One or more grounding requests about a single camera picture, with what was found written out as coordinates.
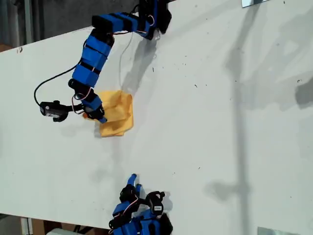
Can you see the yellow square towel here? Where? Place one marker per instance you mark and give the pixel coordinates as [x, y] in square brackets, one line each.
[119, 112]

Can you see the white container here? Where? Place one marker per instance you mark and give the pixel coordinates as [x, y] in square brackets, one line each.
[60, 231]

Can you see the brown cardboard box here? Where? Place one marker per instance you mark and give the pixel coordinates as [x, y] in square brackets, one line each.
[39, 226]

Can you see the white table leg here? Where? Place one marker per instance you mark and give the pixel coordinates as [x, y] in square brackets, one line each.
[26, 226]

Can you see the black camera stalk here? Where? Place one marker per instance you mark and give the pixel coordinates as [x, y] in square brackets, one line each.
[75, 107]
[143, 201]

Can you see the black camera box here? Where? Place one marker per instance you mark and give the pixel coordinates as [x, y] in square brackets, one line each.
[52, 111]
[156, 203]

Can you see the grey metal post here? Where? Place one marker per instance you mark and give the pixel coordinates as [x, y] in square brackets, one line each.
[28, 22]

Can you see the shiny metal bracket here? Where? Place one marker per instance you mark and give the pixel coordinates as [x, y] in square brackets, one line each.
[252, 2]

